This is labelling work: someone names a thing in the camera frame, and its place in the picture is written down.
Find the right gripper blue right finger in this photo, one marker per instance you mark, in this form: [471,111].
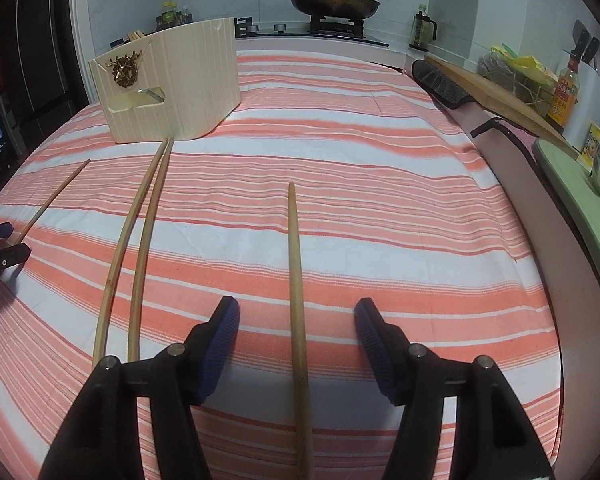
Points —
[494,438]

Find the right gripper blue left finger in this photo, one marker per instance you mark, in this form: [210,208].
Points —
[99,437]

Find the yellow printed cup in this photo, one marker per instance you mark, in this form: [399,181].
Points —
[590,147]

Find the black gas stove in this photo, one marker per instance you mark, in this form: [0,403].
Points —
[317,27]

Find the metal spoon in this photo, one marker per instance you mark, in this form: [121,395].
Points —
[147,96]

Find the wooden cutting board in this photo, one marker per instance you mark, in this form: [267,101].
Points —
[499,101]

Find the soy sauce bottle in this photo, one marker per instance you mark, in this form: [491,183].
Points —
[565,95]

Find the black wok with lid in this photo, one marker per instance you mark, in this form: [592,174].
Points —
[352,10]

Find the green round mat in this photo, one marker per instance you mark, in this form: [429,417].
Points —
[576,190]

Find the pink striped table cloth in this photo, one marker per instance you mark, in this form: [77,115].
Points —
[394,203]

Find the black refrigerator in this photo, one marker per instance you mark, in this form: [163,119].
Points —
[41,86]

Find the cream utensil holder box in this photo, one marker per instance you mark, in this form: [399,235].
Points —
[195,65]

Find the sauce bottles group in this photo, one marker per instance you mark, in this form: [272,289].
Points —
[172,15]

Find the wooden chopstick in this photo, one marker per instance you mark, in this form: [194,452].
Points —
[136,304]
[49,200]
[103,320]
[299,358]
[137,34]

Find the white knife holder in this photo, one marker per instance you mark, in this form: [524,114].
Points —
[586,111]

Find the yellow snack bag basket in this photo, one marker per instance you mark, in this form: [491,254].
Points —
[524,76]

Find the green glass jug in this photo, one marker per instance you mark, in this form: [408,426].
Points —
[424,30]

